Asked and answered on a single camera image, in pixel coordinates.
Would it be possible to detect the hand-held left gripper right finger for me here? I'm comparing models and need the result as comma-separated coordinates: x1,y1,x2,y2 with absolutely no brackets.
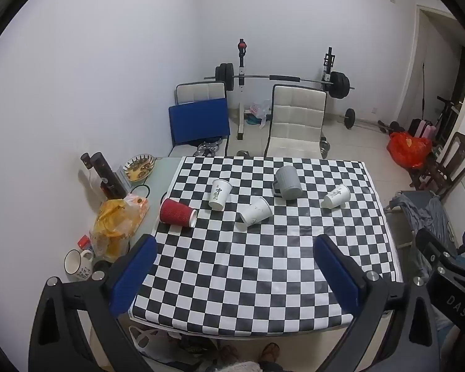
313,234,439,372

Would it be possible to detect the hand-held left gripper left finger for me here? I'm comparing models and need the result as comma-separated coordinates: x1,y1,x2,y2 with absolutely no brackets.
28,234,158,372

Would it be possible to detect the red ribbed paper cup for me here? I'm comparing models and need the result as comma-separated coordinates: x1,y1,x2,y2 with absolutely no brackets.
159,198,198,228

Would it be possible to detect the white paper cup small print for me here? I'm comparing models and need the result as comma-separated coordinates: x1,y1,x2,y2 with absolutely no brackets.
322,184,352,209

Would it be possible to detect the plain white paper cup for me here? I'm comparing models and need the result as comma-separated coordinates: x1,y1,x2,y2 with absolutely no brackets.
239,197,273,227

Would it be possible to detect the white paper cup black print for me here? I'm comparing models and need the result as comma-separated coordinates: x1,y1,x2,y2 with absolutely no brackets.
209,179,233,211

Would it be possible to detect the grey cloth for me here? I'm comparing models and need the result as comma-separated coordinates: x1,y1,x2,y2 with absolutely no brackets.
387,193,458,280

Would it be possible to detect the yellow plastic bag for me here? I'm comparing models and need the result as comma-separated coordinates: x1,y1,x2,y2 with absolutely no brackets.
90,194,150,263

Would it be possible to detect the white mug black rim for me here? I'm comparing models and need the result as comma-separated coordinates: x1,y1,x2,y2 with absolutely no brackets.
64,249,95,281

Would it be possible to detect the black white checkered tablecloth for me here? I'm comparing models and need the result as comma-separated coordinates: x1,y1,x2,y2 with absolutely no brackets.
129,156,404,337

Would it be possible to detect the dark wooden chair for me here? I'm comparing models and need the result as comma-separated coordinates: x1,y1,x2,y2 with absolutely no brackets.
408,132,465,201

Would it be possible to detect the tall black bottle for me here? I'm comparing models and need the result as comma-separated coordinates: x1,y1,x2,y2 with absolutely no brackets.
90,152,128,201

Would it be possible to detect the person's right foot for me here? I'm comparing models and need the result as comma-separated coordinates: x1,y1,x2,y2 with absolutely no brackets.
259,342,280,365

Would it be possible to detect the person's foot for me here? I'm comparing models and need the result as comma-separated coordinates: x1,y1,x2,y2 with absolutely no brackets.
259,342,280,365
219,344,241,369

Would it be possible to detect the grey mug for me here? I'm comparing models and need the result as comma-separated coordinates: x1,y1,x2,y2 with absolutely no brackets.
272,165,303,201

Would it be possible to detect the glass bowl of snacks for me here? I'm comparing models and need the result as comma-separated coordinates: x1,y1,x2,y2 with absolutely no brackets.
122,155,157,183

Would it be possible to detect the red plastic bag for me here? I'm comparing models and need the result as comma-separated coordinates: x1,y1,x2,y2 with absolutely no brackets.
386,132,433,170

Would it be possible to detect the black scooter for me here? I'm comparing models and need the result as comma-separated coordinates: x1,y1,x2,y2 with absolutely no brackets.
434,95,465,140

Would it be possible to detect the person's left foot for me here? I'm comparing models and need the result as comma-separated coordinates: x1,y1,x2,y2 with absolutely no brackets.
219,344,241,369

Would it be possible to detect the metal parts pile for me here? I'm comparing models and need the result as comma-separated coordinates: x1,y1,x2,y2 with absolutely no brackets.
196,138,223,157

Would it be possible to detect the white padded chair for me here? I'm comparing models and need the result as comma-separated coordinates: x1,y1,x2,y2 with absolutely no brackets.
264,84,328,159
170,81,230,158

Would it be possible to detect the black dumbbell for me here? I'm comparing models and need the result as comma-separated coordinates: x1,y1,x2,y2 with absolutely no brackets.
343,108,390,131

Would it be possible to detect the blue board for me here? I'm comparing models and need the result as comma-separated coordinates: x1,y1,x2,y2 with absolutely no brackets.
168,98,231,146

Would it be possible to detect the barbell with black plates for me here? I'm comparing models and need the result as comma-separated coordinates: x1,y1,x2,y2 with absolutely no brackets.
204,62,355,99

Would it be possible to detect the white barbell rack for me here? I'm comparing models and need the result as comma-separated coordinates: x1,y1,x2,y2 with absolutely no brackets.
236,39,336,141

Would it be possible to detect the white plastic bag with handles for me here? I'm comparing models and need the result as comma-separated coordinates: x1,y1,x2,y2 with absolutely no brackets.
129,325,167,351

